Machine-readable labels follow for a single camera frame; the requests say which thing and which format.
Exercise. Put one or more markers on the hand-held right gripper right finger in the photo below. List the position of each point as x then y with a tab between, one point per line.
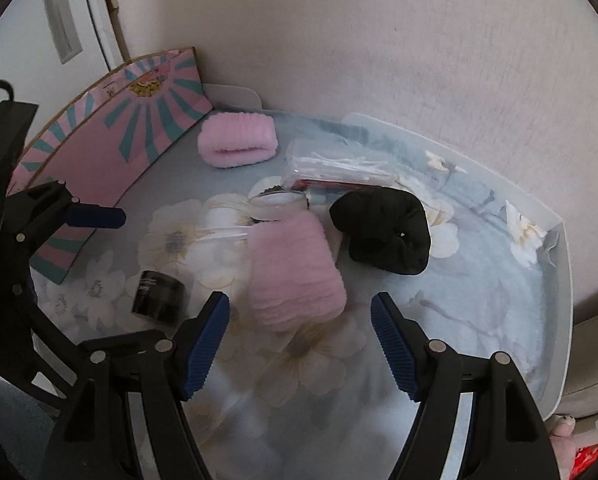
394	345

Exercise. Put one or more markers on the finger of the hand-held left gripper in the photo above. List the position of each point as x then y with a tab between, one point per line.
96	217
24	340

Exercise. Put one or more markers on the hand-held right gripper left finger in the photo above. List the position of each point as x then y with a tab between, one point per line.
206	345

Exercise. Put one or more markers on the black jar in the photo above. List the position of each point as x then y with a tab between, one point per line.
156	295

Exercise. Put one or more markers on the pink lined cardboard box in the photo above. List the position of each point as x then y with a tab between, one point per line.
149	120

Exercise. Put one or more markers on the pink fluffy wristband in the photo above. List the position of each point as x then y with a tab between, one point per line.
239	135
294	275

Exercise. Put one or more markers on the black scrunchie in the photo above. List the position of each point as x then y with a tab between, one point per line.
374	220

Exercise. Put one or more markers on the clear tape roll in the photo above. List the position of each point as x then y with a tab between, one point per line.
279	212

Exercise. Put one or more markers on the clear cotton swab pack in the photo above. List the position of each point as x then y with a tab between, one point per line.
339	162

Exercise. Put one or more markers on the white rimmed desktop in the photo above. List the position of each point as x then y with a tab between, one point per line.
561	310

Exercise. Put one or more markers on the grey mat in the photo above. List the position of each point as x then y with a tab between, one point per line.
14	425

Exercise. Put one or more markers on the floral blue cloth tray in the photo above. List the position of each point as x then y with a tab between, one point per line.
479	285

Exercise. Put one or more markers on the white door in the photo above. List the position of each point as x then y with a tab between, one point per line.
29	75

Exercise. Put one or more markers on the pink plush toy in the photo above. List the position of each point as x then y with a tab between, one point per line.
561	432

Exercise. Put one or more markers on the grey cushion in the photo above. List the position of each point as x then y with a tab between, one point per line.
596	360

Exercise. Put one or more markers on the red printed cloth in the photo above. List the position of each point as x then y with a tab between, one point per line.
589	462

